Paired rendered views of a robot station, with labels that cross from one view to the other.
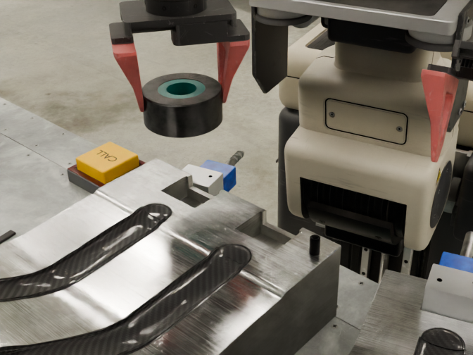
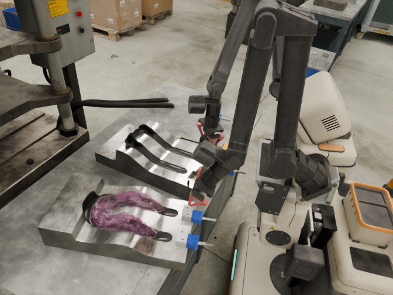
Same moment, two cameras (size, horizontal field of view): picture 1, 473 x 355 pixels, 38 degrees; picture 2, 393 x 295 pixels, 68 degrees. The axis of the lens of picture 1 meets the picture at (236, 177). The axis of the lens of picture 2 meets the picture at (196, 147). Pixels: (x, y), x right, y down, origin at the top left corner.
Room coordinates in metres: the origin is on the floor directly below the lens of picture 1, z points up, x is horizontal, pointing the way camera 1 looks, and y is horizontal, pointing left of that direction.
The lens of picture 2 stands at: (0.22, -0.84, 1.77)
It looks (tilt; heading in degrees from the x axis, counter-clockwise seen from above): 40 degrees down; 69
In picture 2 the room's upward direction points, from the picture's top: 6 degrees clockwise
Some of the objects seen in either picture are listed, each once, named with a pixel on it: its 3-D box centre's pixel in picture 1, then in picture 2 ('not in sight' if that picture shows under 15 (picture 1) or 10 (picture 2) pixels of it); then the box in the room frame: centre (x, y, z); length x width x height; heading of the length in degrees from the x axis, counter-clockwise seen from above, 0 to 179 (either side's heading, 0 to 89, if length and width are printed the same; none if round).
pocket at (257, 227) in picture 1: (269, 243); (194, 178); (0.54, -0.03, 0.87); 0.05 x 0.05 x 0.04; 47
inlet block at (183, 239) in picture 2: not in sight; (195, 242); (0.46, -0.31, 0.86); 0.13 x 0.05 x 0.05; 155
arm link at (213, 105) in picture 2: not in sight; (212, 107); (0.61, 0.05, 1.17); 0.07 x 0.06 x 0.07; 169
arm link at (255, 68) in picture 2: not in sight; (248, 97); (0.57, -0.27, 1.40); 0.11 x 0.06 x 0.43; 60
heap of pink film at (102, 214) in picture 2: not in sight; (125, 209); (0.24, -0.15, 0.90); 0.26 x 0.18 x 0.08; 155
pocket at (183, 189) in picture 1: (193, 204); not in sight; (0.61, 0.05, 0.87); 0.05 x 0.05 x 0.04; 47
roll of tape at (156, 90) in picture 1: (182, 104); (208, 142); (0.62, 0.05, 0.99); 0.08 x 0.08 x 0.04
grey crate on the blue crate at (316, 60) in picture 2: not in sight; (309, 56); (2.96, 2.37, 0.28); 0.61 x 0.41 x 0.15; 131
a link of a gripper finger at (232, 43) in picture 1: (207, 58); (212, 137); (0.62, 0.02, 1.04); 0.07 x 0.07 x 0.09; 12
